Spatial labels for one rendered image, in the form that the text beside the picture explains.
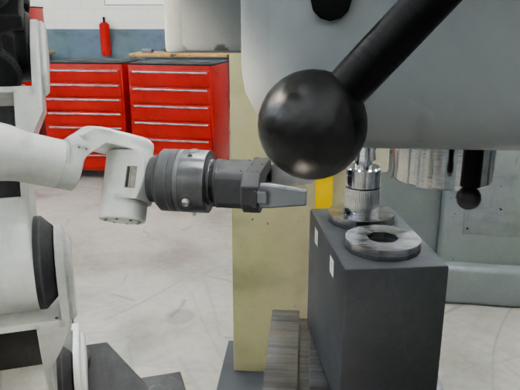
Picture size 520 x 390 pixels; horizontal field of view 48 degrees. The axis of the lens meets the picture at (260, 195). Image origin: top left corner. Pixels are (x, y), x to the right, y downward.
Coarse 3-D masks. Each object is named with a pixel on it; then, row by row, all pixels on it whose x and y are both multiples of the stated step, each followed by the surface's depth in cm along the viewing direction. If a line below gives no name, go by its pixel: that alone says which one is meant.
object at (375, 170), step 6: (354, 162) 80; (348, 168) 78; (354, 168) 77; (360, 168) 77; (366, 168) 77; (372, 168) 77; (378, 168) 77; (348, 174) 78; (354, 174) 77; (360, 174) 76; (366, 174) 76; (372, 174) 76; (378, 174) 77
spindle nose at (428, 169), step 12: (396, 156) 28; (408, 156) 27; (420, 156) 27; (432, 156) 26; (444, 156) 26; (456, 156) 26; (492, 156) 27; (396, 168) 28; (408, 168) 27; (420, 168) 27; (432, 168) 27; (444, 168) 26; (456, 168) 26; (492, 168) 27; (408, 180) 28; (420, 180) 27; (432, 180) 27; (444, 180) 27; (456, 180) 26; (492, 180) 28
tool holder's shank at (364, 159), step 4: (364, 148) 76; (368, 148) 76; (372, 148) 77; (360, 152) 76; (364, 152) 76; (368, 152) 76; (372, 152) 77; (360, 156) 77; (364, 156) 76; (368, 156) 76; (372, 156) 77; (356, 160) 77; (360, 160) 77; (364, 160) 76; (368, 160) 76; (372, 160) 77; (356, 164) 78; (360, 164) 77; (364, 164) 77; (368, 164) 77
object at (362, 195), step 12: (348, 180) 78; (360, 180) 77; (372, 180) 77; (348, 192) 78; (360, 192) 77; (372, 192) 77; (348, 204) 78; (360, 204) 77; (372, 204) 78; (360, 216) 78
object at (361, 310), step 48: (336, 240) 73; (384, 240) 73; (336, 288) 69; (384, 288) 66; (432, 288) 66; (336, 336) 70; (384, 336) 68; (432, 336) 68; (336, 384) 71; (384, 384) 69; (432, 384) 70
